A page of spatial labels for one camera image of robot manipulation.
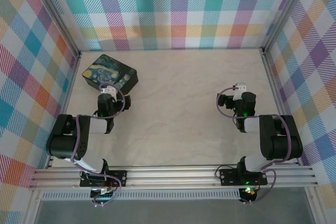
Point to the black box starry night lid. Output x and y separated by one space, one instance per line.
105 70

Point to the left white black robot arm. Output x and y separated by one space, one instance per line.
65 142

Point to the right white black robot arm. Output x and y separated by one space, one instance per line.
283 142

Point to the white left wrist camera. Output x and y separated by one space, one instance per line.
109 90

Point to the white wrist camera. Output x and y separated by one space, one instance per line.
109 90
240 87

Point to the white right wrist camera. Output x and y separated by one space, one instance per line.
240 87

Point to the aluminium table side rail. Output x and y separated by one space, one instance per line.
67 108
275 90

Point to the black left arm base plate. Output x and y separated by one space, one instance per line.
119 178

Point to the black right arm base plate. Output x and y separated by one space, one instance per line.
228 176

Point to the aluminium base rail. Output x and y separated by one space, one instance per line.
170 176

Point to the aluminium frame post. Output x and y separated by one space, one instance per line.
286 11
56 11

